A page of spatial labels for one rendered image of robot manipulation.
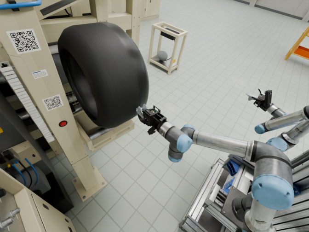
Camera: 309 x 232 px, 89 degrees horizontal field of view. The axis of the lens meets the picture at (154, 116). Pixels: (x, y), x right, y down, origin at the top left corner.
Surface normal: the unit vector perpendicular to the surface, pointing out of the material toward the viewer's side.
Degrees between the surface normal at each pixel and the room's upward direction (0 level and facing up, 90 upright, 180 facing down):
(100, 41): 20
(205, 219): 0
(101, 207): 0
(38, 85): 90
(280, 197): 83
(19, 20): 90
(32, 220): 0
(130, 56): 41
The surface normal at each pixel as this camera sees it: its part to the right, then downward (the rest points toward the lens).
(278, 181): -0.06, -0.72
